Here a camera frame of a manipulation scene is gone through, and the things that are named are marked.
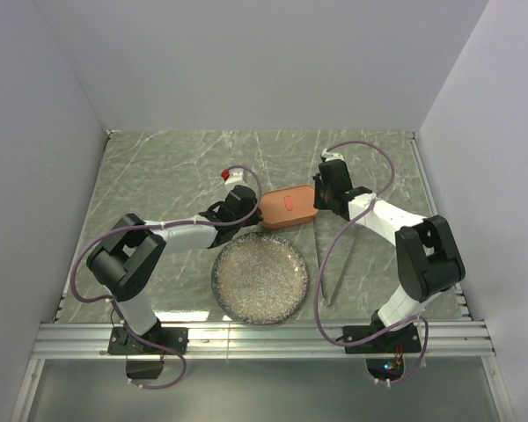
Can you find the orange lunch box base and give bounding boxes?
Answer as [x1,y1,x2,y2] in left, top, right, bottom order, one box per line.
[261,207,318,230]

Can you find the orange lunch box lid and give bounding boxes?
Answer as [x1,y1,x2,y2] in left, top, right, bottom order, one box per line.
[260,185,316,218]

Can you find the metal tongs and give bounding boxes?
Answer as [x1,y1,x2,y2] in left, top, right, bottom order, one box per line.
[313,214,357,308]

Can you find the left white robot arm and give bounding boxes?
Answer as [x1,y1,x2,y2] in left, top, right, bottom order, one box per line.
[86,185,260,353]

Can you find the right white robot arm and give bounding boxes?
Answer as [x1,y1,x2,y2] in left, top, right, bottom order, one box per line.
[313,155,466,352]

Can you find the speckled round plate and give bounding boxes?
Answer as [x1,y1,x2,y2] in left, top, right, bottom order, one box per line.
[211,232,310,325]

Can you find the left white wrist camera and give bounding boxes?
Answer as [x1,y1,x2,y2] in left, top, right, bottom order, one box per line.
[221,168,247,186]

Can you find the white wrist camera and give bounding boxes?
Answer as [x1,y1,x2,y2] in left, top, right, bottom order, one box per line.
[221,168,247,186]
[320,149,344,162]

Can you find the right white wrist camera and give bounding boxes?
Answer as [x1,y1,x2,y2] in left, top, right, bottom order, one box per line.
[320,149,344,162]

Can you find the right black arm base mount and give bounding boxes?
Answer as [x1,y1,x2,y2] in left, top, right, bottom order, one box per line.
[341,324,423,355]

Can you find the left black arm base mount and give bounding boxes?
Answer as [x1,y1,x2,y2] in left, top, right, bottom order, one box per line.
[107,327,188,355]

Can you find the aluminium front rail frame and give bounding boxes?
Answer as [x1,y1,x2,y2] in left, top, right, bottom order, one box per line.
[30,321,495,360]

